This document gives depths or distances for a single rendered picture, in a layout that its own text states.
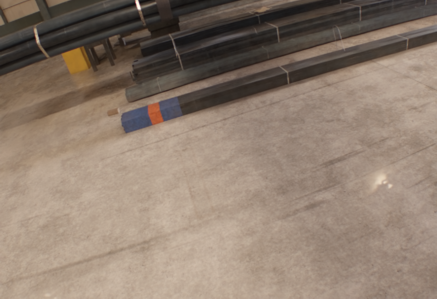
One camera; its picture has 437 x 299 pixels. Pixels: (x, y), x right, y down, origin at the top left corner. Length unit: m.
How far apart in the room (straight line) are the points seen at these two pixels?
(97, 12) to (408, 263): 3.78
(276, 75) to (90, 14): 2.37
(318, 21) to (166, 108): 2.95
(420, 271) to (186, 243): 1.45
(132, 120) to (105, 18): 1.27
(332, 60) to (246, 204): 2.40
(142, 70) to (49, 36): 1.39
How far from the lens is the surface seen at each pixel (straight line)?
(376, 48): 4.37
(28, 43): 4.02
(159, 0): 3.70
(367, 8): 5.71
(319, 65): 3.90
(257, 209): 2.17
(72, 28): 3.82
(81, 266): 2.38
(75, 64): 7.26
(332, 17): 5.27
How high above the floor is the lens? 1.64
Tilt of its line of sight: 32 degrees down
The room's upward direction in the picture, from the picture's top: 15 degrees counter-clockwise
